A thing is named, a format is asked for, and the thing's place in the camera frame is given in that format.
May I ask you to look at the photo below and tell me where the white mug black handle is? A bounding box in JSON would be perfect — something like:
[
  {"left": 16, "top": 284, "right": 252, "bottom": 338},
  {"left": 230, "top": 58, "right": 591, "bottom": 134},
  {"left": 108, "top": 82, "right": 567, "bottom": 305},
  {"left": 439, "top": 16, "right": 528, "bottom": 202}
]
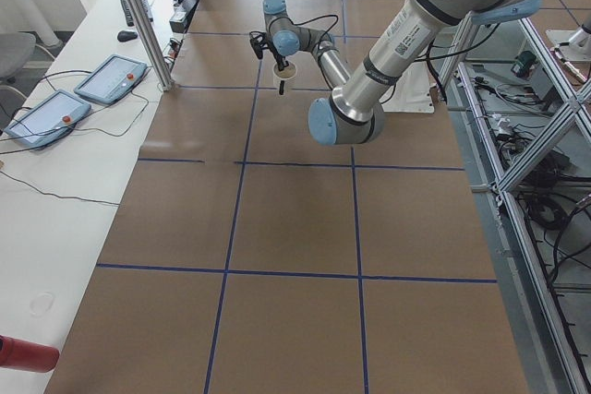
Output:
[{"left": 272, "top": 63, "right": 297, "bottom": 96}]

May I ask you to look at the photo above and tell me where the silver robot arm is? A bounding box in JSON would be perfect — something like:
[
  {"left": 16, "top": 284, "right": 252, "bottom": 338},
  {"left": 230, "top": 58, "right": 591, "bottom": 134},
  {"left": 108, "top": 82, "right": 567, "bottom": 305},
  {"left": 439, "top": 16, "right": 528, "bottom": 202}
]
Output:
[{"left": 263, "top": 0, "right": 542, "bottom": 145}]

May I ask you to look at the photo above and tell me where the black computer mouse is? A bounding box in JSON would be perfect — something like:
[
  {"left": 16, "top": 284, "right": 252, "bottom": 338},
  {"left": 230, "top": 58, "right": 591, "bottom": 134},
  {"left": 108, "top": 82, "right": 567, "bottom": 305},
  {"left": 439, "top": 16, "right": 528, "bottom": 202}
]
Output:
[{"left": 116, "top": 30, "right": 138, "bottom": 42}]

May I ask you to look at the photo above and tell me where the black keyboard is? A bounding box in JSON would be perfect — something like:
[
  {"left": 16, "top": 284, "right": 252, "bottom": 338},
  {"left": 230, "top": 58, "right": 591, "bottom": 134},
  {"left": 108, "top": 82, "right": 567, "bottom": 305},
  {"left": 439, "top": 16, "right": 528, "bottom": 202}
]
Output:
[{"left": 118, "top": 0, "right": 154, "bottom": 27}]

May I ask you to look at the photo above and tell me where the far teach pendant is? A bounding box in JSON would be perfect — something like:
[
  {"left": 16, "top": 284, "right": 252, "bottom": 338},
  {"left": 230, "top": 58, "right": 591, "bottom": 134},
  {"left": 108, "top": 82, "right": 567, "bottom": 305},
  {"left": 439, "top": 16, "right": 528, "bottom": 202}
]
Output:
[{"left": 74, "top": 54, "right": 148, "bottom": 105}]

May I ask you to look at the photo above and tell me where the teach pendant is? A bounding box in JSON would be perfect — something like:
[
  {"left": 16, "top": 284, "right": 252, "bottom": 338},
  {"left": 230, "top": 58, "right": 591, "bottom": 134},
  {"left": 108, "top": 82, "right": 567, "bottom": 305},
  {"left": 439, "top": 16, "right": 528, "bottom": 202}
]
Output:
[
  {"left": 74, "top": 54, "right": 148, "bottom": 105},
  {"left": 5, "top": 90, "right": 91, "bottom": 149}
]

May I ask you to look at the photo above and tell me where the near teach pendant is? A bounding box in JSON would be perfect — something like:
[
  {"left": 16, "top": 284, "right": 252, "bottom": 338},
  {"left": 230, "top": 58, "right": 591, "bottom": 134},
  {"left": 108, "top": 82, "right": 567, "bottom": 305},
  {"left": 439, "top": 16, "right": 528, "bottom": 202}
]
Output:
[{"left": 5, "top": 90, "right": 91, "bottom": 149}]

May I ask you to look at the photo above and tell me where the grey office chair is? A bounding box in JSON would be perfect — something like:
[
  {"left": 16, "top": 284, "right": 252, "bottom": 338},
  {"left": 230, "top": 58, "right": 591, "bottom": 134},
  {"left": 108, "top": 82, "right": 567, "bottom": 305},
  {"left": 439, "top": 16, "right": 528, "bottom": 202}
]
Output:
[{"left": 1, "top": 32, "right": 36, "bottom": 101}]

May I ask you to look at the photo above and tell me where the red bottle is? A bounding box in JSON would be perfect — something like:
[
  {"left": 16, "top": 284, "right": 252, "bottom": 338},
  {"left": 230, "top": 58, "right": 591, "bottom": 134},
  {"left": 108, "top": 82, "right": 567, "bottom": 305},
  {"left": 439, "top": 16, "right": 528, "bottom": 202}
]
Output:
[{"left": 1, "top": 336, "right": 60, "bottom": 373}]

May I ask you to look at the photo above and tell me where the black camera cable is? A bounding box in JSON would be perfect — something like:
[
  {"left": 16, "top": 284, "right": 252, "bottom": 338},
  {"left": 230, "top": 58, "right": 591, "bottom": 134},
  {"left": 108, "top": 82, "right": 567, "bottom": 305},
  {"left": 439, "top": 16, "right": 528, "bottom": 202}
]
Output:
[{"left": 248, "top": 14, "right": 341, "bottom": 44}]

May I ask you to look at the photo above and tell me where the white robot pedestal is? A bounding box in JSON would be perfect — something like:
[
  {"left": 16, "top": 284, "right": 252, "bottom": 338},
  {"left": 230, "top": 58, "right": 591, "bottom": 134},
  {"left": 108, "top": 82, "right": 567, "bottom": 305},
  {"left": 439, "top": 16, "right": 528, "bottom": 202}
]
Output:
[{"left": 382, "top": 62, "right": 435, "bottom": 113}]

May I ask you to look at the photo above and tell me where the aluminium side frame rail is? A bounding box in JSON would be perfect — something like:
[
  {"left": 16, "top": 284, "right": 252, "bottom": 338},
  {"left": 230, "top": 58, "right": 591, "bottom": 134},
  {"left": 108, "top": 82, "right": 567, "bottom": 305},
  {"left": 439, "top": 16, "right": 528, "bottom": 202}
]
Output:
[{"left": 440, "top": 8, "right": 590, "bottom": 393}]

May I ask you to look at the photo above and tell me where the aluminium frame post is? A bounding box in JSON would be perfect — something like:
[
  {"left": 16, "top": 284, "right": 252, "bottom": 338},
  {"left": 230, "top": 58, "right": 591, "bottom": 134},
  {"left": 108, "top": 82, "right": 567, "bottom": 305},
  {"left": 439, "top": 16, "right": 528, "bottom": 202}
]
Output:
[{"left": 126, "top": 0, "right": 174, "bottom": 91}]

